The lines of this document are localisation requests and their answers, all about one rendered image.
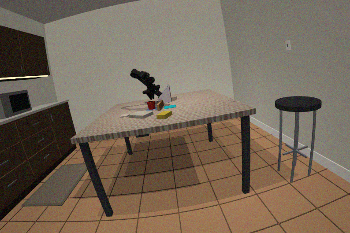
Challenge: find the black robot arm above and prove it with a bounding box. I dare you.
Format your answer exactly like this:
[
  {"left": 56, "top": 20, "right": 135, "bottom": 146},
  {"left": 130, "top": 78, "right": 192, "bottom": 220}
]
[{"left": 130, "top": 69, "right": 162, "bottom": 97}]

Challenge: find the yellow rectangular block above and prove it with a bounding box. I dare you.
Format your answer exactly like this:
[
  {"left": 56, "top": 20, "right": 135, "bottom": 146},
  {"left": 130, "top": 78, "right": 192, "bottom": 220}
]
[{"left": 156, "top": 111, "right": 172, "bottom": 119}]

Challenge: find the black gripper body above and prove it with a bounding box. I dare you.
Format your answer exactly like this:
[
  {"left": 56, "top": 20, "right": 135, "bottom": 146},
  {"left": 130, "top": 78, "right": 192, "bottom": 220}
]
[{"left": 143, "top": 83, "right": 155, "bottom": 94}]

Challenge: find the tan curved wooden bar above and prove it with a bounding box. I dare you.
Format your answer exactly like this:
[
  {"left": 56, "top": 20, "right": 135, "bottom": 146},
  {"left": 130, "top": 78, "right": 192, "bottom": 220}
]
[{"left": 156, "top": 100, "right": 164, "bottom": 111}]

